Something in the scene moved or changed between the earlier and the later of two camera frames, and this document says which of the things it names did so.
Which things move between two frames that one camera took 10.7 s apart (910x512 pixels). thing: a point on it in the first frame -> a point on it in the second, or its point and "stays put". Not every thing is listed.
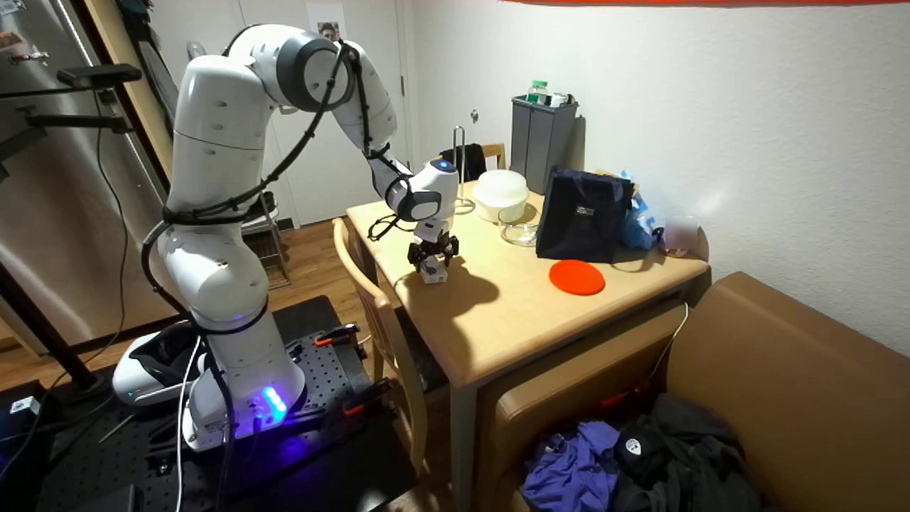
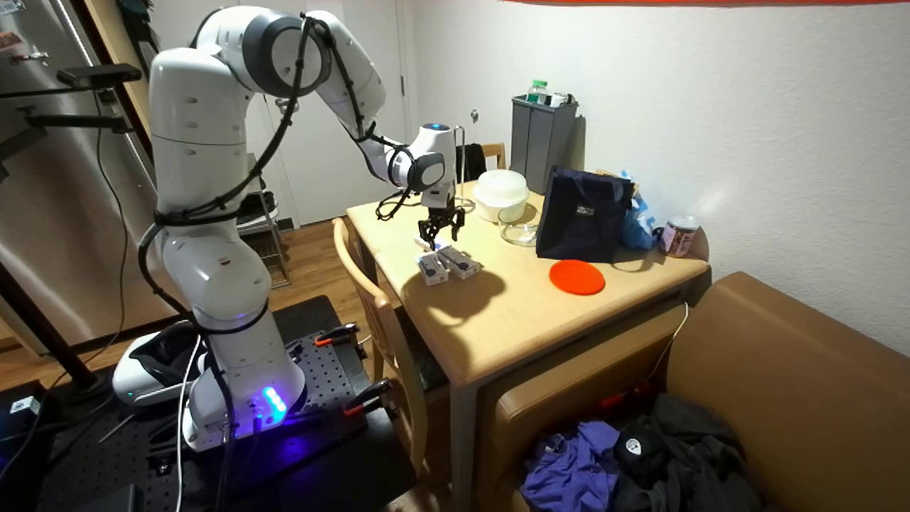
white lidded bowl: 503,194 stays put
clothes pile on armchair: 678,455 stays put
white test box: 433,273 -> 463,263
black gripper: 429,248 -> 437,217
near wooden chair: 397,349 stays put
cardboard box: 818,409 stays put
